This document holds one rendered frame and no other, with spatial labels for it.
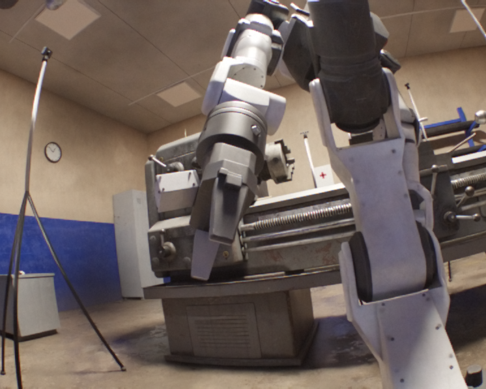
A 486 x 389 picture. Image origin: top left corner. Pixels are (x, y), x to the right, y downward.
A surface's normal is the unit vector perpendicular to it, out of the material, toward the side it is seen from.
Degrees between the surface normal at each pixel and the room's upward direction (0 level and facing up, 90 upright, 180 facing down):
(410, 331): 36
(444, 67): 90
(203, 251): 71
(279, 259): 90
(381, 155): 85
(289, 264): 90
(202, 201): 151
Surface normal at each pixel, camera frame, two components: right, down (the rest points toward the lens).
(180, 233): -0.37, -0.13
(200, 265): 0.30, -0.54
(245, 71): -0.12, 0.80
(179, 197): 0.36, 0.83
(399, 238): -0.31, -0.46
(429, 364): -0.28, -0.87
